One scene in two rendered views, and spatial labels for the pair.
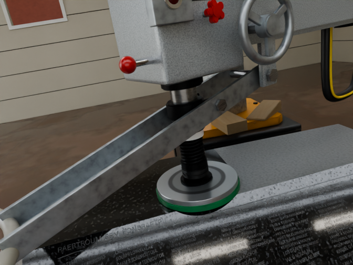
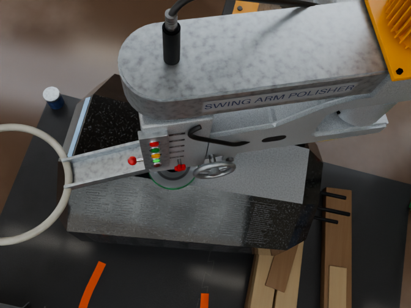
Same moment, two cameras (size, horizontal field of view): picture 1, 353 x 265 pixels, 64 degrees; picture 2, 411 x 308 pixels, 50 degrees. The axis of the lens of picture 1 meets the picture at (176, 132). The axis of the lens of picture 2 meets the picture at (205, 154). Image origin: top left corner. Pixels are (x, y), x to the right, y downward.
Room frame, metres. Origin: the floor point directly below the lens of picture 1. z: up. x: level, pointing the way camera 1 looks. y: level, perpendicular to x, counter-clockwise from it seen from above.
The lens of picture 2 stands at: (0.14, -0.23, 2.65)
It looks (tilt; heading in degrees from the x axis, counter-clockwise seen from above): 71 degrees down; 7
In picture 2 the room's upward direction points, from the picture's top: 12 degrees clockwise
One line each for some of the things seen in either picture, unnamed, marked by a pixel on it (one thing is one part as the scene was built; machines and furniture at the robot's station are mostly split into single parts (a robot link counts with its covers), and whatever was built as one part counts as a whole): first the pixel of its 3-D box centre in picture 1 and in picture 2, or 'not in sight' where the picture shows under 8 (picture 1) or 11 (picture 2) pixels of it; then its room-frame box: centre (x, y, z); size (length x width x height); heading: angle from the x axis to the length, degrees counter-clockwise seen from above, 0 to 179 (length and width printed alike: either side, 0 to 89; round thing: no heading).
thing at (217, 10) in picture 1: (209, 12); (179, 164); (0.55, -0.10, 1.26); 0.04 x 0.04 x 0.04; 29
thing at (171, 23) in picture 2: not in sight; (171, 38); (0.66, -0.03, 1.80); 0.04 x 0.04 x 0.17
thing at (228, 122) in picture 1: (227, 122); not in sight; (1.28, -0.25, 0.81); 0.20 x 0.10 x 0.05; 12
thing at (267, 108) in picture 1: (263, 109); not in sight; (1.38, -0.46, 0.80); 0.20 x 0.10 x 0.05; 136
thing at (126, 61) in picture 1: (138, 62); (139, 159); (0.54, 0.05, 1.20); 0.08 x 0.03 x 0.03; 119
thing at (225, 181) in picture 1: (196, 180); (172, 163); (0.66, -0.03, 0.87); 0.21 x 0.21 x 0.01
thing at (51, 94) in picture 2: not in sight; (54, 98); (1.04, 0.91, 0.08); 0.10 x 0.10 x 0.13
